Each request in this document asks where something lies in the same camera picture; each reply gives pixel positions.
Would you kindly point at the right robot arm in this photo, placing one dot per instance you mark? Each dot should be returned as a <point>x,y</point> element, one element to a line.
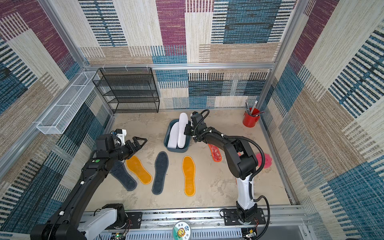
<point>245,159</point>

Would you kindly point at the teal plastic storage box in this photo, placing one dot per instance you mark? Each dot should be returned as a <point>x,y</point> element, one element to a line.
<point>188,138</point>

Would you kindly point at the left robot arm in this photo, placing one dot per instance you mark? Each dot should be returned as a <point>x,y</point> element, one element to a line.
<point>63,225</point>

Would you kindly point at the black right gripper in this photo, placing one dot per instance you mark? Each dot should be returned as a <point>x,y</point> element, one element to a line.
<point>190,128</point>

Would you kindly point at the round green sticker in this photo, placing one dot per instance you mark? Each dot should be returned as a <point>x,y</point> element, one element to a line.
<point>181,231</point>

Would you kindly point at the white wire mesh basket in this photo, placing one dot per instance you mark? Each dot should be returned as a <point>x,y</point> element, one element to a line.
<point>61,114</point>

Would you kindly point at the red patterned insole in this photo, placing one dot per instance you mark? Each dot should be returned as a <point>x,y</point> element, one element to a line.
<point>215,153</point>

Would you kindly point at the large white mesh insole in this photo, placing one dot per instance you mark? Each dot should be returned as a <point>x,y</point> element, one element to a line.
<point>174,136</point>

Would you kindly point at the orange fleece insole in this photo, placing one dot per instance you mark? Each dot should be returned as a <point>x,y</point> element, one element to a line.
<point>135,165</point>
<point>189,171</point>

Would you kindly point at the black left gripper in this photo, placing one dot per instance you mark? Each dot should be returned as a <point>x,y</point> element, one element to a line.
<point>133,150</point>

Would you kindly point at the pink round sponge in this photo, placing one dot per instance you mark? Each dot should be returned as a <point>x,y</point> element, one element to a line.
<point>268,160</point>

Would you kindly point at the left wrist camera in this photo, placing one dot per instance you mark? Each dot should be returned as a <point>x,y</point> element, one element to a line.
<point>121,134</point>

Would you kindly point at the dark grey felt insole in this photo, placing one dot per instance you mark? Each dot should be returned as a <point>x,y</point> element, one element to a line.
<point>161,167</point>

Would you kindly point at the black wire shelf rack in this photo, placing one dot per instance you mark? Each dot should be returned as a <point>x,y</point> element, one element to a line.
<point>128,90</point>

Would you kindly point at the red pen cup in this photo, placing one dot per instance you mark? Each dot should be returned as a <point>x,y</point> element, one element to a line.
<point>251,115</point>

